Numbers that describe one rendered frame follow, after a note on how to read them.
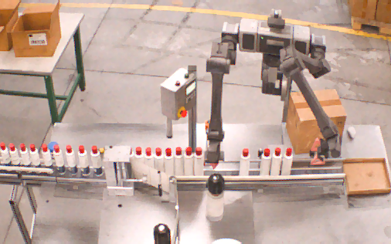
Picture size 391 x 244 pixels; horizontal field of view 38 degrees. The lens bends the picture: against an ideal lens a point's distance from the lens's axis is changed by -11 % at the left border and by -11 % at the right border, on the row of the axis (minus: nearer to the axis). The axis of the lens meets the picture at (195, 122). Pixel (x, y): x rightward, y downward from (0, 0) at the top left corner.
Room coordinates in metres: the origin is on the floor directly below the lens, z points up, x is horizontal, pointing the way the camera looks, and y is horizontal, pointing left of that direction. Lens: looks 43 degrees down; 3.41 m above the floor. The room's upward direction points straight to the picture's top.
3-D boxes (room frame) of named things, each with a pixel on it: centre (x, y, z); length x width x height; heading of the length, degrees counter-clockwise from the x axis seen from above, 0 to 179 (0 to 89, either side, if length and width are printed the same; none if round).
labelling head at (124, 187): (2.22, 0.40, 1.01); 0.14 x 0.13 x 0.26; 89
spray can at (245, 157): (2.30, -0.26, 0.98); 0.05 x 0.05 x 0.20
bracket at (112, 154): (2.21, 0.40, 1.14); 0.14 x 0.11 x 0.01; 89
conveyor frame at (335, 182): (2.30, -0.03, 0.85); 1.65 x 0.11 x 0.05; 89
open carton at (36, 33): (3.71, 1.22, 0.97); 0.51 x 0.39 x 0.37; 176
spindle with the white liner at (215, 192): (2.02, -0.10, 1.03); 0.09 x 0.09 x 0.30
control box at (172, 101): (2.39, 0.08, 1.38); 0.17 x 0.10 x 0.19; 144
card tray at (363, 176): (2.29, -1.02, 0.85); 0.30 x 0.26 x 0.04; 89
